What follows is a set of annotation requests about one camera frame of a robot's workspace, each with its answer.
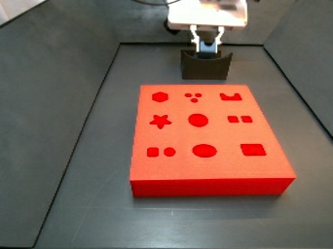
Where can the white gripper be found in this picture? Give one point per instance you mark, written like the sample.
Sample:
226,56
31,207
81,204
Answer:
208,14

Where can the blue arch-profile bar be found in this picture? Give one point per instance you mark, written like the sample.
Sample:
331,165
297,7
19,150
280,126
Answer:
206,51

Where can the black L-shaped fixture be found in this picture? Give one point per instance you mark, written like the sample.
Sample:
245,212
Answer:
205,66

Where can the red shape-sorter block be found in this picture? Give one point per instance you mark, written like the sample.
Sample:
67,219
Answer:
205,144

